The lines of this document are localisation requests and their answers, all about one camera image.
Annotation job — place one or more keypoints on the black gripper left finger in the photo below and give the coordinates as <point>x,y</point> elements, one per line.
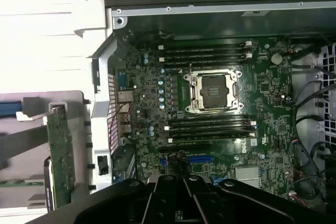
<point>162,200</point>

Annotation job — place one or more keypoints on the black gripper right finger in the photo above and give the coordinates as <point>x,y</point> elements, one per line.
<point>202,197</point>

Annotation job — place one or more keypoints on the blue expansion slot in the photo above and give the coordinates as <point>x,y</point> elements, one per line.
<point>200,159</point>

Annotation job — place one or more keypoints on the silver chipset heatsink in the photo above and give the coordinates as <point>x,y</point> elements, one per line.
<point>246,175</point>

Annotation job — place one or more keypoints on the long black expansion slot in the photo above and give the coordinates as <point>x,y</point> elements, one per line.
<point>183,147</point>

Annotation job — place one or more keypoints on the black RAM slot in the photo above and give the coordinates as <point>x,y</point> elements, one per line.
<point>207,124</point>
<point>204,57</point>
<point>207,137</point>
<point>204,63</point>
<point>204,51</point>
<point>207,119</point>
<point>204,45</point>
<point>207,130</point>

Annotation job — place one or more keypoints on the silver USB port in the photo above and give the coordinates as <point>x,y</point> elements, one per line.
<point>126,128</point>
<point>125,119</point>

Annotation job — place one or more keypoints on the green motherboard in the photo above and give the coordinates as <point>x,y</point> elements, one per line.
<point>275,129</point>

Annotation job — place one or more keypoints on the silver CPU socket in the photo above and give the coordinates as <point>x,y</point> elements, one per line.
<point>212,91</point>

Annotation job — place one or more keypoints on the grey parts rack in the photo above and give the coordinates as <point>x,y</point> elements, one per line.
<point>80,129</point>

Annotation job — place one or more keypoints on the tall silver port block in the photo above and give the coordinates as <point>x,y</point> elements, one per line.
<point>124,97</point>

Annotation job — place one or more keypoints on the teal serial port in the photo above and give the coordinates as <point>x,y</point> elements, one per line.
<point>123,81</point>

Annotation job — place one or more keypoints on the green RAM stick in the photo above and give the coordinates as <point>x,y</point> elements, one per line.
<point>21,183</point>

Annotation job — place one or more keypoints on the silver coin battery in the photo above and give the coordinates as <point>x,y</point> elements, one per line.
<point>276,58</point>

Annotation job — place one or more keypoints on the blue disk carrier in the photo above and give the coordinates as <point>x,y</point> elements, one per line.
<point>10,108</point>

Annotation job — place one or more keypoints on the silver perforated disk bay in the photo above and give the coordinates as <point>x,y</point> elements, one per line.
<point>328,61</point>

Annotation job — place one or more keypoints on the black open PC case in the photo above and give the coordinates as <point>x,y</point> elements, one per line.
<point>147,11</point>

